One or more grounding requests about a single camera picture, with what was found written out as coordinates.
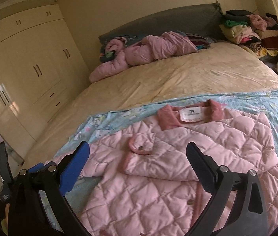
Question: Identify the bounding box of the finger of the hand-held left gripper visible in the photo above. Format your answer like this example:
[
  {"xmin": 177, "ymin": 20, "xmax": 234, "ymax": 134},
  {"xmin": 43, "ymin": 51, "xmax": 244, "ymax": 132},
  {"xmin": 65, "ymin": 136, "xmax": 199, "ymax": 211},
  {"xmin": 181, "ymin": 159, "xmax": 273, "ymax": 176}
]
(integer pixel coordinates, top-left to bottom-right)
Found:
[
  {"xmin": 0, "ymin": 141, "xmax": 14, "ymax": 204},
  {"xmin": 28, "ymin": 163, "xmax": 49, "ymax": 175}
]

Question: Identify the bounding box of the small dark green object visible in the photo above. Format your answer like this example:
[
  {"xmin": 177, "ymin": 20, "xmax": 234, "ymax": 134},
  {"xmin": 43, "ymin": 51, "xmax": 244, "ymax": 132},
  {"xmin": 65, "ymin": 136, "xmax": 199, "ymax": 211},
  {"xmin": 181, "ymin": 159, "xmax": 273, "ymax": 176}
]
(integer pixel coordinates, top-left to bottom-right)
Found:
[{"xmin": 100, "ymin": 50, "xmax": 117, "ymax": 63}]

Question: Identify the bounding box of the grey padded headboard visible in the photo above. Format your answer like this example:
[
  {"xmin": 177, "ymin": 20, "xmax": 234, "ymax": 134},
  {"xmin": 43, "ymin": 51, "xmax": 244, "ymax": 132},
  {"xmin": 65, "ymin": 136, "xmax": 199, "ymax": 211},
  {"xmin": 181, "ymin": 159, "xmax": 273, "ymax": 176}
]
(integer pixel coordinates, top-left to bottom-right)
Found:
[{"xmin": 98, "ymin": 1, "xmax": 224, "ymax": 54}]

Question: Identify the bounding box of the light blue printed blanket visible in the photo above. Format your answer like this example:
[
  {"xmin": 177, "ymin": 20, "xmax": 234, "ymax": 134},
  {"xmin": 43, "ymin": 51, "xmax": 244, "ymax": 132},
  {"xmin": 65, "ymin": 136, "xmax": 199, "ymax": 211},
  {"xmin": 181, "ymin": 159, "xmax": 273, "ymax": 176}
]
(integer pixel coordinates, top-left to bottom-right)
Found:
[{"xmin": 39, "ymin": 90, "xmax": 278, "ymax": 229}]

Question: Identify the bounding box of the striped dark cloth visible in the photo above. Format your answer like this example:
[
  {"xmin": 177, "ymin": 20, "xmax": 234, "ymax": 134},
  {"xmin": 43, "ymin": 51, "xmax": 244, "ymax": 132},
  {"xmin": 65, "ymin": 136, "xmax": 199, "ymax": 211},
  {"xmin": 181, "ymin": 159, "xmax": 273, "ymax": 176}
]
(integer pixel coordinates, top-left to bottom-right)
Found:
[{"xmin": 185, "ymin": 33, "xmax": 218, "ymax": 50}]

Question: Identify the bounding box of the pile of folded clothes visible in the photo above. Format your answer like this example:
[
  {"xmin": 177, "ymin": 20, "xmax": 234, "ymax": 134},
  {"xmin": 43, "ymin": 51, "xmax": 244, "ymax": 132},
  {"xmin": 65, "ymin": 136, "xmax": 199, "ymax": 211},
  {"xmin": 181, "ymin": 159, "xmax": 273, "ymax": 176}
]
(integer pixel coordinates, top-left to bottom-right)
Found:
[{"xmin": 219, "ymin": 9, "xmax": 278, "ymax": 79}]

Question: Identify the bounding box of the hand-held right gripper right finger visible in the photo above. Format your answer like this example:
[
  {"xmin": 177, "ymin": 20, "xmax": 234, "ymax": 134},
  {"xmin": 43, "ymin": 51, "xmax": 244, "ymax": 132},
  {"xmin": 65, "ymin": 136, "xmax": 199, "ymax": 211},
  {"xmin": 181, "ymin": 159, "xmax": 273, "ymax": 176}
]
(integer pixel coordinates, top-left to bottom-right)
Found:
[{"xmin": 186, "ymin": 142, "xmax": 269, "ymax": 236}]

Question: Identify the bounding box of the cream wardrobe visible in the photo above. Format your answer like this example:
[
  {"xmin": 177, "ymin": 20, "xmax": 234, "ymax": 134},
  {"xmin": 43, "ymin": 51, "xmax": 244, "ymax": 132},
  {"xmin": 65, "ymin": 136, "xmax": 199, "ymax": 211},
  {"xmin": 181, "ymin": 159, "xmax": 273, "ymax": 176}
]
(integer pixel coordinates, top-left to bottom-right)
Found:
[{"xmin": 0, "ymin": 4, "xmax": 91, "ymax": 163}]

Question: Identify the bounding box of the pink quilted blanket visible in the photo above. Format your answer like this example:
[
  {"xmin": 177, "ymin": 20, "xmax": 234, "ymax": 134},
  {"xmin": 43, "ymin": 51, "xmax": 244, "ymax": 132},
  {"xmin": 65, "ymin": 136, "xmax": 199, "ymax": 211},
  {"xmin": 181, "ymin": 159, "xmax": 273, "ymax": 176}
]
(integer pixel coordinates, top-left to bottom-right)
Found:
[{"xmin": 79, "ymin": 99, "xmax": 278, "ymax": 236}]

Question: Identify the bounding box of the cream bed sheet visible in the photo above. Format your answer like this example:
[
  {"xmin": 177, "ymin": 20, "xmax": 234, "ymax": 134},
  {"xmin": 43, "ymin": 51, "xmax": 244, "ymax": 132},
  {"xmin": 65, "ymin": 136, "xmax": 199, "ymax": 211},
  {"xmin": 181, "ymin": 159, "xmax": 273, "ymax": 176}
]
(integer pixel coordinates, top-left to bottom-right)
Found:
[{"xmin": 22, "ymin": 41, "xmax": 278, "ymax": 168}]

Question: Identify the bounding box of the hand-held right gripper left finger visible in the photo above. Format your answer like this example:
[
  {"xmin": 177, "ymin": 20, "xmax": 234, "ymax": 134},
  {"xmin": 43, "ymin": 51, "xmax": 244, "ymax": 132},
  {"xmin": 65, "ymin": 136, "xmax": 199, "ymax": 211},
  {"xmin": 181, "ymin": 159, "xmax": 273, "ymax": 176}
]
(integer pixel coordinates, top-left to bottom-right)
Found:
[{"xmin": 7, "ymin": 141, "xmax": 97, "ymax": 236}]

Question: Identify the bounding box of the crumpled pink duvet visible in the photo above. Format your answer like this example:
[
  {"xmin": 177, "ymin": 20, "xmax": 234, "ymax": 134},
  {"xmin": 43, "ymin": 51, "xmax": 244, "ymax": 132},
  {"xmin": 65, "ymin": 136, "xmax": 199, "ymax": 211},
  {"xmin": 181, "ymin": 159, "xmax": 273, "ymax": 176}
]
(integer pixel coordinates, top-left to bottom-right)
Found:
[{"xmin": 89, "ymin": 31, "xmax": 199, "ymax": 83}]

